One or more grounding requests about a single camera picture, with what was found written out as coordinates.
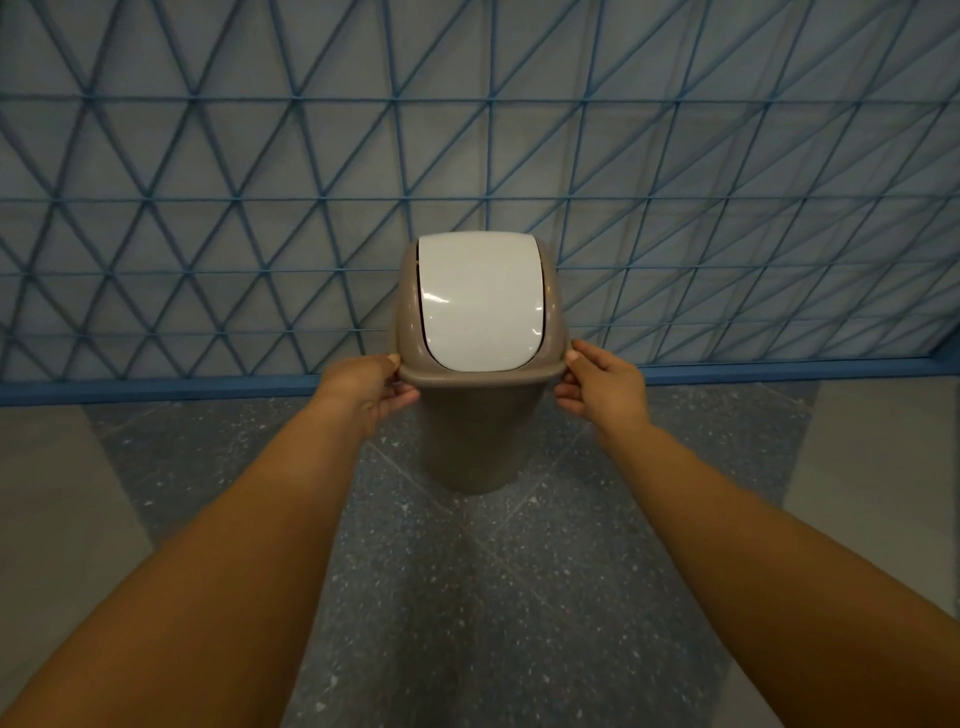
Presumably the person's right forearm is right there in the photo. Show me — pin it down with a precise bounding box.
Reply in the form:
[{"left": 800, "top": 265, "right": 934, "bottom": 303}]
[{"left": 597, "top": 420, "right": 960, "bottom": 728}]

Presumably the taupe plastic trash bin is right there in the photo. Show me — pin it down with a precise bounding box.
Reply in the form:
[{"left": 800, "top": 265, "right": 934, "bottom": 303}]
[{"left": 414, "top": 377, "right": 553, "bottom": 497}]

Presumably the taupe bin lid white flap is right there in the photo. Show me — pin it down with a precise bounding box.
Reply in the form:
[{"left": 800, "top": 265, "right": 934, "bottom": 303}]
[{"left": 396, "top": 232, "right": 570, "bottom": 393}]

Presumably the blue metal lattice grille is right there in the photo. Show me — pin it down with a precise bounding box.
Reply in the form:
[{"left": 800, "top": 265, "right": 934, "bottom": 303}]
[{"left": 0, "top": 0, "right": 960, "bottom": 408}]

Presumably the person's left hand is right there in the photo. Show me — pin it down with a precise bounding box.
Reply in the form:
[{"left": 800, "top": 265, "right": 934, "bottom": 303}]
[{"left": 313, "top": 352, "right": 422, "bottom": 445}]

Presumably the person's left forearm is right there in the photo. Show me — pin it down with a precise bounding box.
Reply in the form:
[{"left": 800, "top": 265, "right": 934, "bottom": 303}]
[{"left": 0, "top": 384, "right": 369, "bottom": 728}]

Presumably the person's right hand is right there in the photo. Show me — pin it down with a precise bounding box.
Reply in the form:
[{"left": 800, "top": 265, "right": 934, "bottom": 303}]
[{"left": 553, "top": 338, "right": 655, "bottom": 448}]

